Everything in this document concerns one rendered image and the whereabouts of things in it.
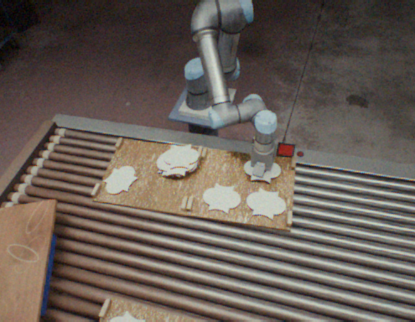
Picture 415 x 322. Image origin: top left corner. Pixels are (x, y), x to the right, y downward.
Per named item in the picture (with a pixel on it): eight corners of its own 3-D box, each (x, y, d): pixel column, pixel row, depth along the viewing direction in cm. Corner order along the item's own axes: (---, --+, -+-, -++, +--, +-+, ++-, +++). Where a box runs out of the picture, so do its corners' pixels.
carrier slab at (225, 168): (204, 150, 157) (204, 148, 156) (295, 160, 149) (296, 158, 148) (186, 215, 137) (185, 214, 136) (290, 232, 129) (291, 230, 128)
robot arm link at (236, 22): (204, 69, 177) (210, -13, 125) (232, 64, 179) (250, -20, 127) (210, 90, 174) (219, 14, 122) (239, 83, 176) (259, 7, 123)
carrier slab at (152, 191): (122, 141, 165) (121, 138, 164) (204, 150, 157) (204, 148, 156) (92, 202, 145) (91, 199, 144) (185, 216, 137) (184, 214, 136)
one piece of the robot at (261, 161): (246, 153, 127) (245, 179, 139) (269, 159, 124) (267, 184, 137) (255, 132, 133) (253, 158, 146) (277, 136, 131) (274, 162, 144)
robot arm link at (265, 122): (272, 105, 123) (281, 121, 118) (270, 127, 131) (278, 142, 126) (251, 110, 122) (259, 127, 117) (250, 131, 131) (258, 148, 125)
